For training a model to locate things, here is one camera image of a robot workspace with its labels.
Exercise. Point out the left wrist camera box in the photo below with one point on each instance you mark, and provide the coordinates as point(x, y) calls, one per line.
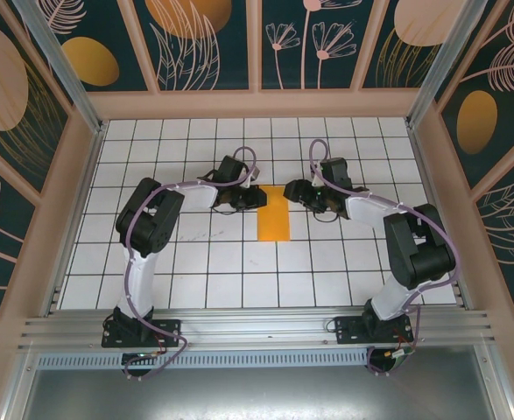
point(253, 173)

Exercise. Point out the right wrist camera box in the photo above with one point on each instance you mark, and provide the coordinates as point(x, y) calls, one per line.
point(320, 167)

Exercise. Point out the aluminium corner post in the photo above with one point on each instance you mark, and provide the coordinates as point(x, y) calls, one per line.
point(61, 61)
point(448, 61)

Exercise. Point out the aluminium mounting rail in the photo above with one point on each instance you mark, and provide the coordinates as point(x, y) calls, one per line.
point(261, 326)

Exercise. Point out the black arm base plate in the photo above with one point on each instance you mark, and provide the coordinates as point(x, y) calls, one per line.
point(169, 332)
point(348, 330)

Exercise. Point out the orange cloth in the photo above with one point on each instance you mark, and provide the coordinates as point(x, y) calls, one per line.
point(274, 219)

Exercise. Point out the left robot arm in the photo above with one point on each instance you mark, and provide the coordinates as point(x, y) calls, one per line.
point(138, 284)

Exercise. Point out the grey metal sheet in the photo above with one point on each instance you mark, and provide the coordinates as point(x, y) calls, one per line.
point(256, 394)

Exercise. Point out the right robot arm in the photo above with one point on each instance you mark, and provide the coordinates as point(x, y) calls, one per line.
point(418, 258)

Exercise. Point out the small green circuit board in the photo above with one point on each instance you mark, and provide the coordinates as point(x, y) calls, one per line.
point(403, 355)

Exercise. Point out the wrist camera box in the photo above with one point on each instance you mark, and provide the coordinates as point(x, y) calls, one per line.
point(320, 167)
point(253, 173)

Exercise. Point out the aluminium side rail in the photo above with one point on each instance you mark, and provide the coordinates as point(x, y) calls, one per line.
point(436, 219)
point(76, 219)

